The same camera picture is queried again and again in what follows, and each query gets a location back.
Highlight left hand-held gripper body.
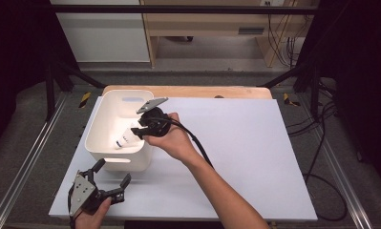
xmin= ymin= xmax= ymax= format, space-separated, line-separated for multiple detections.
xmin=67 ymin=170 xmax=126 ymax=218

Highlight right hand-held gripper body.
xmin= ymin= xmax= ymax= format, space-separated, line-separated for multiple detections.
xmin=136 ymin=96 xmax=173 ymax=138

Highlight white feather shuttlecock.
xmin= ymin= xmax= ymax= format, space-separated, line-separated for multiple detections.
xmin=114 ymin=122 xmax=141 ymax=151

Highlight white plastic storage bin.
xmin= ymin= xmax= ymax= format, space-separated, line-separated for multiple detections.
xmin=84 ymin=89 xmax=158 ymax=173

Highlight person's right hand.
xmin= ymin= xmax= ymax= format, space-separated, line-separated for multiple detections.
xmin=143 ymin=112 xmax=201 ymax=163

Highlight person's left hand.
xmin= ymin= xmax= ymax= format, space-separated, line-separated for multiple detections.
xmin=74 ymin=197 xmax=113 ymax=229

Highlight wooden table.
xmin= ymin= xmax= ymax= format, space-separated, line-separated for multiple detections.
xmin=101 ymin=85 xmax=273 ymax=100

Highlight yellow black floor tape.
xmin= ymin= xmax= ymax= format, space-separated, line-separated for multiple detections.
xmin=283 ymin=93 xmax=301 ymax=108
xmin=78 ymin=92 xmax=92 ymax=109

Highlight white cabinet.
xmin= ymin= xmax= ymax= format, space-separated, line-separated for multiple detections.
xmin=51 ymin=0 xmax=151 ymax=63

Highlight white table board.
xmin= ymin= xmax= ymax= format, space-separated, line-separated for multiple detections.
xmin=48 ymin=96 xmax=319 ymax=222

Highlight light wooden desk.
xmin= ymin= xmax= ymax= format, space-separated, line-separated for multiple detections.
xmin=139 ymin=0 xmax=320 ymax=69

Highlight black horizontal bar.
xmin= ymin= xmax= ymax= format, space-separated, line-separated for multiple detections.
xmin=34 ymin=4 xmax=326 ymax=15

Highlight dark curtain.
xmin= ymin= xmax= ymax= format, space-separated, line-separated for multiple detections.
xmin=301 ymin=0 xmax=381 ymax=185
xmin=0 ymin=0 xmax=81 ymax=154

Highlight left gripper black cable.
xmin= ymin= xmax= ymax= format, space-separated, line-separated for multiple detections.
xmin=66 ymin=185 xmax=76 ymax=229

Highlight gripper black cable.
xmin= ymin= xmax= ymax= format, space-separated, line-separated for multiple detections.
xmin=66 ymin=185 xmax=76 ymax=229
xmin=146 ymin=116 xmax=215 ymax=169

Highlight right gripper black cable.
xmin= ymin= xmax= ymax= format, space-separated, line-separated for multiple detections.
xmin=146 ymin=116 xmax=215 ymax=169

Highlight aluminium floor rail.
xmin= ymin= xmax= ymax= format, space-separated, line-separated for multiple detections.
xmin=0 ymin=92 xmax=70 ymax=229
xmin=297 ymin=94 xmax=373 ymax=229

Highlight black metal frame stand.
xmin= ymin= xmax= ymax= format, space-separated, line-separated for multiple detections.
xmin=258 ymin=60 xmax=323 ymax=120
xmin=44 ymin=60 xmax=106 ymax=122

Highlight hanging black desk cables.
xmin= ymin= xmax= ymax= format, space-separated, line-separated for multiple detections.
xmin=265 ymin=3 xmax=307 ymax=69

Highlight black floor cable bundle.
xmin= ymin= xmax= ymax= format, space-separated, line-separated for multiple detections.
xmin=286 ymin=80 xmax=339 ymax=137

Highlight looped black floor cable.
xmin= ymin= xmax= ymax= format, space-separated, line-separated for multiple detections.
xmin=302 ymin=108 xmax=349 ymax=222

